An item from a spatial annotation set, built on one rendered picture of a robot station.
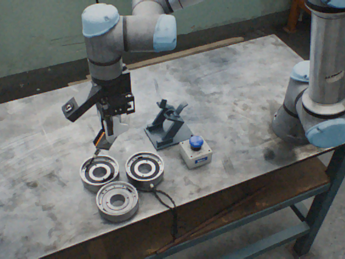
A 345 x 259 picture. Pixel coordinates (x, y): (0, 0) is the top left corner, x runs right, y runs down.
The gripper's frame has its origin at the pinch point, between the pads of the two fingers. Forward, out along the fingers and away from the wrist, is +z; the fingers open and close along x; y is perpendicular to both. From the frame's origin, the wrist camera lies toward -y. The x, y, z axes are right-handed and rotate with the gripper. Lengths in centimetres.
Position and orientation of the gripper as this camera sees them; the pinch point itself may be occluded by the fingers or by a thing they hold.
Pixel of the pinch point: (106, 136)
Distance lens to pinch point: 109.2
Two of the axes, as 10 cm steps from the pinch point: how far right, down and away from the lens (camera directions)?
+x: -4.3, -6.4, 6.4
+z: -0.1, 7.1, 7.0
